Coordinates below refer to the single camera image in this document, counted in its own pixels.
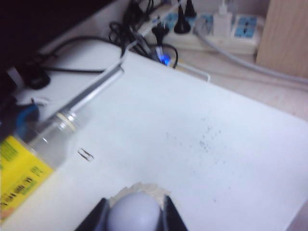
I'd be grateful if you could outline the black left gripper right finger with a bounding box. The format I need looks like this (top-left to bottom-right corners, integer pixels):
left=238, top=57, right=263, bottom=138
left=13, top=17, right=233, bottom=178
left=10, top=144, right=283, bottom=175
left=160, top=195, right=188, bottom=231

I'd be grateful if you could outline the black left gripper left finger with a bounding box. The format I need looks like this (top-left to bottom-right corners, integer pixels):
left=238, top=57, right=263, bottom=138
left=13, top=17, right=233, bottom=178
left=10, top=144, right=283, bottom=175
left=74, top=197, right=110, bottom=231

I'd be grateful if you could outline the white feather shuttlecock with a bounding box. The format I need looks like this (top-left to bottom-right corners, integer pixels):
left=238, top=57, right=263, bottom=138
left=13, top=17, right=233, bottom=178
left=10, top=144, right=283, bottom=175
left=107, top=182, right=171, bottom=231

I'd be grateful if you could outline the white raised platform board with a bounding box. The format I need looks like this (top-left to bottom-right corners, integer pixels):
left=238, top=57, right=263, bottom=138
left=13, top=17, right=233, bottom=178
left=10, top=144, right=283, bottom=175
left=0, top=51, right=308, bottom=231

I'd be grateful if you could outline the clear bottle with yellow label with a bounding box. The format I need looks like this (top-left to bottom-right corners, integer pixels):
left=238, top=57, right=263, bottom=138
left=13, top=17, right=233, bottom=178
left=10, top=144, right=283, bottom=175
left=0, top=112, right=81, bottom=224

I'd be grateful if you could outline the blue round object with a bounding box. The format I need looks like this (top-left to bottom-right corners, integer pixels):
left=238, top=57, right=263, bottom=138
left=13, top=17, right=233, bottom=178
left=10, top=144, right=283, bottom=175
left=14, top=103, right=40, bottom=131

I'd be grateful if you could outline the device with blue light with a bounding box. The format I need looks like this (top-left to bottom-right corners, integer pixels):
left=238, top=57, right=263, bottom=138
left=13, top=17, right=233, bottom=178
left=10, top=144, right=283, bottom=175
left=153, top=45, right=179, bottom=68

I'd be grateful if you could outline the black loose pronged plug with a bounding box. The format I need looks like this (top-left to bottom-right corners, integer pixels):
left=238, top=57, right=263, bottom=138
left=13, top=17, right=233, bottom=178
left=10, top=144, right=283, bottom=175
left=151, top=23, right=169, bottom=47

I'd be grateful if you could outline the white power strip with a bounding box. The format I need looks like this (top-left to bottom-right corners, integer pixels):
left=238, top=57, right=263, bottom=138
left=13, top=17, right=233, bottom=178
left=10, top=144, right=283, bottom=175
left=144, top=8, right=265, bottom=55

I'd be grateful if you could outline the black power plug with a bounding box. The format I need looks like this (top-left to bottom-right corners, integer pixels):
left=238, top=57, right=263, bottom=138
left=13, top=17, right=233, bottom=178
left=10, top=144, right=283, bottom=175
left=173, top=4, right=191, bottom=34
left=184, top=0, right=197, bottom=18

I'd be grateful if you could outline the white usb charger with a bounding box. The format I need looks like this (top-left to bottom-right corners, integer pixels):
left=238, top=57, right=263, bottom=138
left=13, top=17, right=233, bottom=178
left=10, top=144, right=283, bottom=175
left=213, top=0, right=234, bottom=37

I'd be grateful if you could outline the black computer monitor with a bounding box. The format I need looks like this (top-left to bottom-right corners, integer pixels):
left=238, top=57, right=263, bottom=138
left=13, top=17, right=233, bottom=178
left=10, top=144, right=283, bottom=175
left=0, top=0, right=117, bottom=97

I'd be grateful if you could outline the wooden furniture panel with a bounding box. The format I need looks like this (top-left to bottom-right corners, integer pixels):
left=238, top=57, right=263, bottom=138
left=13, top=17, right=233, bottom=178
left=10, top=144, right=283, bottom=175
left=255, top=0, right=308, bottom=79

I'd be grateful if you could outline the white thin cable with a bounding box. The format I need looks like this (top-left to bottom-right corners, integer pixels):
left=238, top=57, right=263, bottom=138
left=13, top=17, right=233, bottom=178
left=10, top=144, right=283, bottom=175
left=177, top=62, right=211, bottom=83

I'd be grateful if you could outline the black cable loop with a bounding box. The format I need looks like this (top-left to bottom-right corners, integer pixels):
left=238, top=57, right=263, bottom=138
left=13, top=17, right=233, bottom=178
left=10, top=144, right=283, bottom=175
left=36, top=36, right=125, bottom=73

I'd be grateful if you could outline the white flat monitor base plate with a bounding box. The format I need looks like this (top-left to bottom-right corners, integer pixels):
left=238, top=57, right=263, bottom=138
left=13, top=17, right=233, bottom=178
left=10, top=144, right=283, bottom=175
left=7, top=42, right=126, bottom=118

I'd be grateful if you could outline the thick grey cable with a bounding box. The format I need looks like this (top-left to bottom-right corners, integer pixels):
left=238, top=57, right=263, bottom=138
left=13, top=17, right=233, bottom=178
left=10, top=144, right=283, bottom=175
left=193, top=18, right=308, bottom=85

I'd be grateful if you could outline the black cable bundle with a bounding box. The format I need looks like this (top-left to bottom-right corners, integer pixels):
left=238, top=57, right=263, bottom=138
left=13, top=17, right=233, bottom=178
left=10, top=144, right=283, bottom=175
left=108, top=0, right=156, bottom=60

